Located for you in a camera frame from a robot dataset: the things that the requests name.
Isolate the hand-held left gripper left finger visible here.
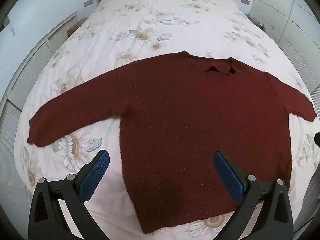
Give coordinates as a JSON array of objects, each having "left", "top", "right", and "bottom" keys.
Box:
[{"left": 28, "top": 149, "right": 110, "bottom": 240}]

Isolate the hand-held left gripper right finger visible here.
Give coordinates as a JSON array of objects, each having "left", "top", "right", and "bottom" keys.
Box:
[{"left": 213, "top": 151, "right": 293, "bottom": 240}]

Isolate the floral bedspread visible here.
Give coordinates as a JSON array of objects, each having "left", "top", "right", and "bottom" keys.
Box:
[{"left": 14, "top": 0, "right": 320, "bottom": 240}]

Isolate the white wardrobe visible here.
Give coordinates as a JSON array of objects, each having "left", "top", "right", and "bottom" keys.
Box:
[{"left": 250, "top": 0, "right": 320, "bottom": 94}]

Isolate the dark red knit sweater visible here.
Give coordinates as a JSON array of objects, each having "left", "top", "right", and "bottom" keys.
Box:
[{"left": 27, "top": 51, "right": 317, "bottom": 235}]

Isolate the wooden nightstand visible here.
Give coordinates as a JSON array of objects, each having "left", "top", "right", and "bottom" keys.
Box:
[
  {"left": 67, "top": 20, "right": 87, "bottom": 36},
  {"left": 246, "top": 14, "right": 263, "bottom": 30}
]

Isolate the white slatted cabinet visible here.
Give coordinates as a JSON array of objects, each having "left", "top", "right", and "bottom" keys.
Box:
[{"left": 0, "top": 12, "right": 78, "bottom": 230}]

